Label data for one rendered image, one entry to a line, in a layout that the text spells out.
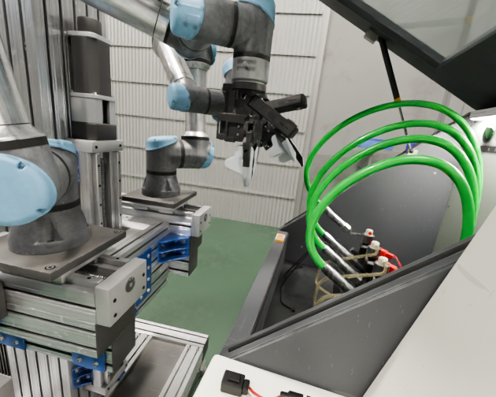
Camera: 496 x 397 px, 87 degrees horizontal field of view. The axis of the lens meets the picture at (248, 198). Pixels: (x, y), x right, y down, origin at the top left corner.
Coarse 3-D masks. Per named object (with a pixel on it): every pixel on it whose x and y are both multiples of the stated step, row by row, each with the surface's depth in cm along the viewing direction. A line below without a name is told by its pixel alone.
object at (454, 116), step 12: (372, 108) 58; (384, 108) 58; (432, 108) 55; (444, 108) 55; (348, 120) 60; (456, 120) 55; (468, 132) 54; (312, 156) 64; (480, 156) 55; (480, 168) 55
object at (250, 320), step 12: (276, 252) 85; (264, 264) 77; (276, 264) 78; (264, 276) 70; (276, 276) 85; (252, 288) 64; (264, 288) 65; (252, 300) 60; (264, 300) 61; (240, 312) 56; (252, 312) 56; (264, 312) 66; (240, 324) 52; (252, 324) 53; (228, 336) 49; (240, 336) 49
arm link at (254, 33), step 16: (240, 0) 47; (256, 0) 46; (272, 0) 48; (240, 16) 46; (256, 16) 47; (272, 16) 49; (240, 32) 47; (256, 32) 48; (272, 32) 50; (240, 48) 49; (256, 48) 48
